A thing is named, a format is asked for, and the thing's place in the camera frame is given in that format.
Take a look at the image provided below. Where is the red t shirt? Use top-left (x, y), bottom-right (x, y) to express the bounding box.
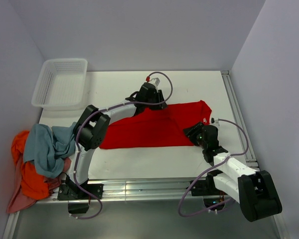
top-left (100, 101), bottom-right (212, 149)

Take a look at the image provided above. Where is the blue grey t shirt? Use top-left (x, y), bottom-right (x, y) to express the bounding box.
top-left (23, 122), bottom-right (76, 178)

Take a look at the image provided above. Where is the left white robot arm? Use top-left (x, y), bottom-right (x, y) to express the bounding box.
top-left (65, 78), bottom-right (167, 199)

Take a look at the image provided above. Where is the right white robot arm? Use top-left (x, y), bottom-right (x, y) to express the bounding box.
top-left (177, 119), bottom-right (283, 222)

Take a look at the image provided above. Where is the white plastic perforated basket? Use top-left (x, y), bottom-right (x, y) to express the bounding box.
top-left (31, 58), bottom-right (89, 111)

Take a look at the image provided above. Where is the orange t shirt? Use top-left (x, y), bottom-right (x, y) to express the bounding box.
top-left (11, 130), bottom-right (60, 201)

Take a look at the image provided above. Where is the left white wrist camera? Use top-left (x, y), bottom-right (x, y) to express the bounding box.
top-left (146, 76), bottom-right (160, 88)

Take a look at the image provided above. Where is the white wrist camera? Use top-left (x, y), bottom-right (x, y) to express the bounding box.
top-left (146, 76), bottom-right (160, 88)
top-left (210, 117), bottom-right (220, 126)

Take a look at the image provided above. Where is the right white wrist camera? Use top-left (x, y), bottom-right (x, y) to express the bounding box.
top-left (210, 117), bottom-right (220, 126)

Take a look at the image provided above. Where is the aluminium right side rail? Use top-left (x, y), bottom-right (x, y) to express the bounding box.
top-left (221, 71), bottom-right (260, 171)

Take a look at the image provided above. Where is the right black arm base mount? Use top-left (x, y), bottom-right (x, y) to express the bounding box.
top-left (190, 180), bottom-right (225, 207)

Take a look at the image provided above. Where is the aluminium front rail frame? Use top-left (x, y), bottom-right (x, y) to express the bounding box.
top-left (2, 175), bottom-right (276, 239)

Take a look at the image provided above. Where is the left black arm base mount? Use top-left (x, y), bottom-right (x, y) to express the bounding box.
top-left (57, 184), bottom-right (104, 214)

